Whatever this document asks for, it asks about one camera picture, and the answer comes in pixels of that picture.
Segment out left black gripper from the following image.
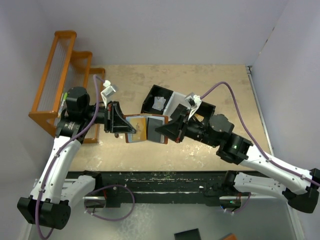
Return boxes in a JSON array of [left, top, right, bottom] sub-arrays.
[[82, 100, 136, 133]]

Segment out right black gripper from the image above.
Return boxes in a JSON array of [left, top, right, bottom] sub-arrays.
[[155, 109, 219, 148]]

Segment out brown leather card holder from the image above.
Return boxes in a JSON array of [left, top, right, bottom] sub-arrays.
[[125, 113, 169, 145]]

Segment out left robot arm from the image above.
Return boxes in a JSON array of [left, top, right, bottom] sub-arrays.
[[17, 85, 136, 230]]

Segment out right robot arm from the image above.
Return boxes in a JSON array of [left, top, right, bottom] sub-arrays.
[[155, 114, 320, 214]]

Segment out black card in tray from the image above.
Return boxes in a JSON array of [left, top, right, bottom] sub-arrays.
[[170, 104, 188, 119]]

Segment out gold card in holder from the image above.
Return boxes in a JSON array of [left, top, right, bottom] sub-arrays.
[[128, 116, 147, 143]]

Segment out gold card in tray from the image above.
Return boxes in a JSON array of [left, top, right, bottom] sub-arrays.
[[194, 114, 204, 122]]

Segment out silver item in tray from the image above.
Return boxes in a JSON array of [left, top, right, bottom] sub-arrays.
[[152, 96, 166, 111]]

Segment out black and white organizer tray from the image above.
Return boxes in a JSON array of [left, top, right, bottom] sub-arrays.
[[140, 85, 216, 122]]

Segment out green marker pen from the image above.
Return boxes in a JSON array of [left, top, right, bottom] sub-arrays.
[[57, 92, 68, 118]]

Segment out orange wooden tiered rack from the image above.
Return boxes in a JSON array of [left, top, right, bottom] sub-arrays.
[[28, 30, 106, 137]]

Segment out black box at bottom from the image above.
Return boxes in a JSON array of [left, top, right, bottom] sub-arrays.
[[174, 228, 201, 240]]

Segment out orange object at bottom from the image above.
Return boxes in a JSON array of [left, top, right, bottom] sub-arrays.
[[220, 233, 238, 240]]

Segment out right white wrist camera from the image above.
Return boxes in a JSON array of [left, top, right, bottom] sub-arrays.
[[184, 92, 202, 120]]

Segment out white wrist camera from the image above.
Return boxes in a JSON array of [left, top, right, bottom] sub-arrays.
[[184, 92, 202, 120], [100, 80, 119, 108]]

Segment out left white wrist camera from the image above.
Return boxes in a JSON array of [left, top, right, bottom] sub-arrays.
[[100, 80, 119, 108]]

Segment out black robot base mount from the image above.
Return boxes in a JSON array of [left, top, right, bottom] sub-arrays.
[[66, 170, 248, 210]]

